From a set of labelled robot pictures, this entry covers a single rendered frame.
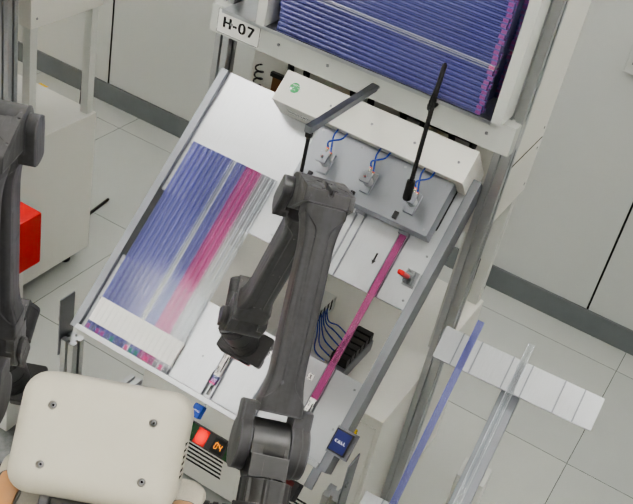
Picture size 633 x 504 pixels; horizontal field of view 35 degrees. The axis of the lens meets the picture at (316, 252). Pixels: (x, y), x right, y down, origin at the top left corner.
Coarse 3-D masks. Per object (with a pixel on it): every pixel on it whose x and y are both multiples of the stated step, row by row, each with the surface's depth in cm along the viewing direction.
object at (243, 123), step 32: (224, 96) 238; (256, 96) 236; (224, 128) 236; (256, 128) 234; (288, 128) 232; (256, 160) 232; (288, 160) 230; (256, 224) 227; (352, 224) 222; (384, 224) 220; (448, 224) 217; (352, 256) 220; (384, 256) 218; (416, 256) 217; (384, 288) 216
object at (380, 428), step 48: (336, 288) 277; (432, 288) 286; (336, 336) 260; (384, 336) 264; (144, 384) 277; (384, 384) 248; (384, 432) 243; (432, 432) 308; (336, 480) 253; (384, 480) 272
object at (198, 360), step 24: (120, 264) 233; (216, 312) 224; (192, 336) 223; (216, 336) 222; (192, 360) 222; (216, 360) 220; (264, 360) 218; (312, 360) 215; (192, 384) 220; (216, 384) 219; (240, 384) 218; (312, 384) 214; (336, 384) 213; (360, 384) 212; (336, 408) 211; (312, 432) 211; (312, 456) 210
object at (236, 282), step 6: (234, 276) 189; (240, 276) 187; (246, 276) 187; (234, 282) 188; (240, 282) 186; (246, 282) 186; (228, 288) 190; (234, 288) 188; (228, 294) 188; (228, 300) 187; (222, 306) 179; (228, 306) 179; (222, 312) 178; (228, 312) 178; (222, 318) 178; (222, 324) 179
